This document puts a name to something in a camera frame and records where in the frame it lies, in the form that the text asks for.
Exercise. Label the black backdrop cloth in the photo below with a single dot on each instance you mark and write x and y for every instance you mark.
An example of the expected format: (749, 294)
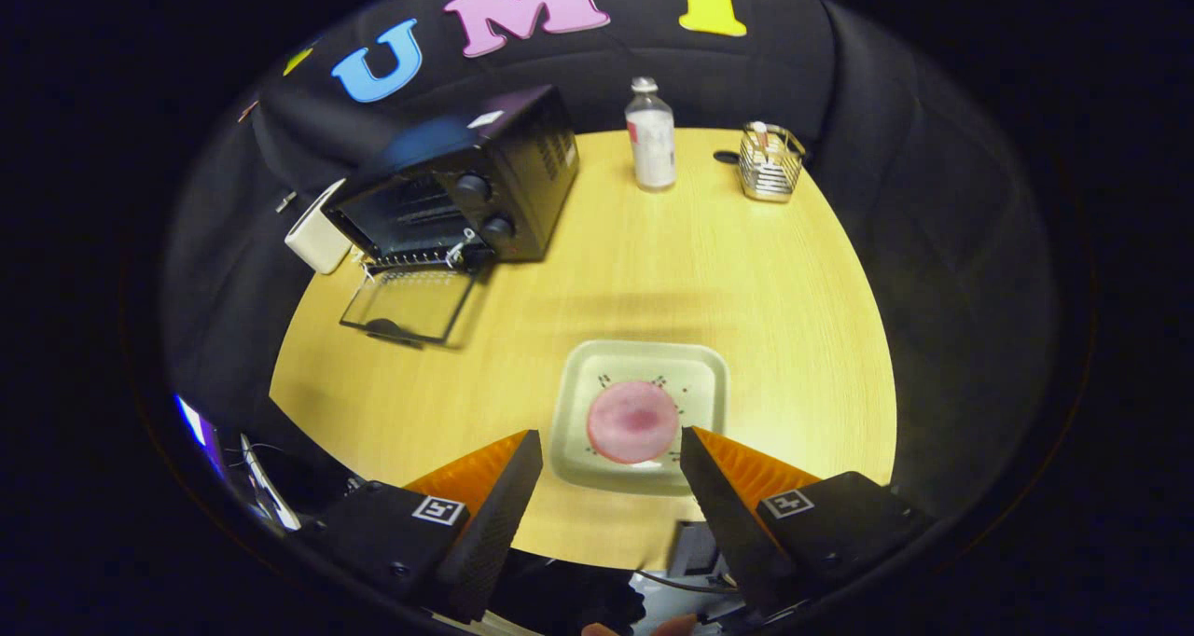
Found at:
(933, 244)

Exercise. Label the black toaster oven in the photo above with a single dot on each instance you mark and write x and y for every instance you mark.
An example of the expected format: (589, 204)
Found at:
(522, 179)

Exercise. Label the cream food tray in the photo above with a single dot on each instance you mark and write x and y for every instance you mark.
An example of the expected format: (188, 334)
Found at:
(578, 449)

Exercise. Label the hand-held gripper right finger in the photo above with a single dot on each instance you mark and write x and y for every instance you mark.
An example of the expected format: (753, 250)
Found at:
(723, 524)

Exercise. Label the lit screen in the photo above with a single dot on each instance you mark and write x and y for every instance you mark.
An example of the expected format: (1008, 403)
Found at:
(193, 423)

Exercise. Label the small clear bottle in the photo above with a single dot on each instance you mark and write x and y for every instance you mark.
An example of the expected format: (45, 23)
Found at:
(653, 151)

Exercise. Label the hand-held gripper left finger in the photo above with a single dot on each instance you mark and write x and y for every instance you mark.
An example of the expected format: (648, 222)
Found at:
(494, 524)

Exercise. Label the metal clip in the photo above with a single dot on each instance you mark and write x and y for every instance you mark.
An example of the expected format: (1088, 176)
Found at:
(285, 202)

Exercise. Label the round pink meat slice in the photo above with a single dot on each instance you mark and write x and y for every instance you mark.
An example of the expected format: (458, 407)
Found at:
(630, 421)

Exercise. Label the white toaster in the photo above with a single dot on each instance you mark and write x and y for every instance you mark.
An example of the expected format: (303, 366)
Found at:
(317, 240)

